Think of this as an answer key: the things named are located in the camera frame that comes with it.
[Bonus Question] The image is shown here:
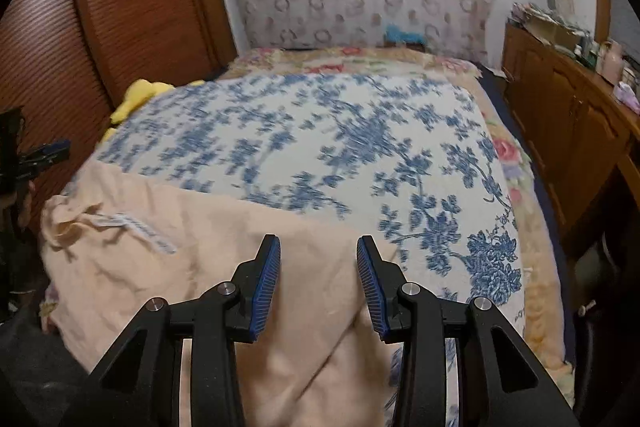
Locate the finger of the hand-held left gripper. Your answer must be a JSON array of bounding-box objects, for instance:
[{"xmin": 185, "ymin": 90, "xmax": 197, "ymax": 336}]
[{"xmin": 22, "ymin": 138, "xmax": 71, "ymax": 168}]

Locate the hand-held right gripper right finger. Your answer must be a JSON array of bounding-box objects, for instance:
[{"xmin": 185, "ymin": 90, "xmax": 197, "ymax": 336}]
[{"xmin": 356, "ymin": 235, "xmax": 581, "ymax": 427}]

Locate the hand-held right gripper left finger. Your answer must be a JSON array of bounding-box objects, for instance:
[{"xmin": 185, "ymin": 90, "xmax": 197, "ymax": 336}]
[{"xmin": 60, "ymin": 234, "xmax": 282, "ymax": 427}]

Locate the peach printed t-shirt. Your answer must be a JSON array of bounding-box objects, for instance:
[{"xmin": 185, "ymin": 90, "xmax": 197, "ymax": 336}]
[{"xmin": 40, "ymin": 159, "xmax": 401, "ymax": 427}]

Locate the yellow plush toy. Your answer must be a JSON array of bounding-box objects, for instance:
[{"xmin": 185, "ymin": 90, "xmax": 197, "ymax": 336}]
[{"xmin": 100, "ymin": 79, "xmax": 176, "ymax": 142}]

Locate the blue floral bed sheet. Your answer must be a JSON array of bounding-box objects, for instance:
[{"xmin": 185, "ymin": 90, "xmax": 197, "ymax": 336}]
[{"xmin": 92, "ymin": 73, "xmax": 531, "ymax": 427}]

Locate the floral fleece blanket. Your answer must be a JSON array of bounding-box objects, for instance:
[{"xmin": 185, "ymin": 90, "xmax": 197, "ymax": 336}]
[{"xmin": 220, "ymin": 47, "xmax": 576, "ymax": 388}]

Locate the black chair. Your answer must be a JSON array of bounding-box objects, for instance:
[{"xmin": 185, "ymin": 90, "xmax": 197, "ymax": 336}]
[{"xmin": 572, "ymin": 232, "xmax": 640, "ymax": 408}]

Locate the turquoise fluffy cloth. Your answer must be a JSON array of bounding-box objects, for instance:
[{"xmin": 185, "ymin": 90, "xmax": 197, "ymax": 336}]
[{"xmin": 384, "ymin": 24, "xmax": 426, "ymax": 48}]

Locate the long wooden cabinet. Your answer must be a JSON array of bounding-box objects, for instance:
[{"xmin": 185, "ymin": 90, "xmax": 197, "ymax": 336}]
[{"xmin": 501, "ymin": 19, "xmax": 640, "ymax": 253}]

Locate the lilac cloth bundle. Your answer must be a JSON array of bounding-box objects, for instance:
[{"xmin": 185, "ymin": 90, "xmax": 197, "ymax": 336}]
[{"xmin": 614, "ymin": 82, "xmax": 640, "ymax": 112}]

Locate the pink bottle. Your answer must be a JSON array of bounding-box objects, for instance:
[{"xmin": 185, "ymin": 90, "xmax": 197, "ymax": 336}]
[{"xmin": 601, "ymin": 41, "xmax": 625, "ymax": 82}]

